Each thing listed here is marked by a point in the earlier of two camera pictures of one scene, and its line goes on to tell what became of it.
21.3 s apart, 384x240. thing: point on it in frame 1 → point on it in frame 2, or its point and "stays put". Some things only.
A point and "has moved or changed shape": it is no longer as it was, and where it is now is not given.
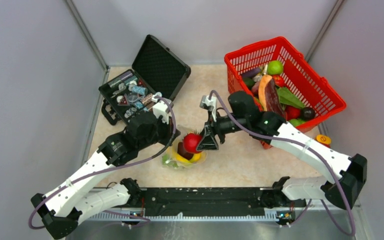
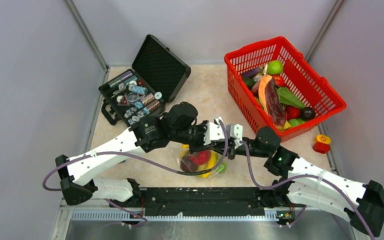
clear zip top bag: x=182 y=152 has moved or changed shape
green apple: x=275 y=67 stays put
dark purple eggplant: x=272 y=101 stays put
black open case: x=155 y=69 stays put
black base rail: x=206 y=200 stays put
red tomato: x=190 y=142 has moved or changed shape
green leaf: x=287 y=97 stays put
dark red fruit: x=181 y=151 → x=187 y=165
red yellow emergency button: x=324 y=139 stays put
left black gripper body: x=162 y=134 → x=193 y=136
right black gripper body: x=223 y=125 → x=232 y=152
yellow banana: x=195 y=158 → x=207 y=165
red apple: x=279 y=80 stays put
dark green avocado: x=249 y=82 stays put
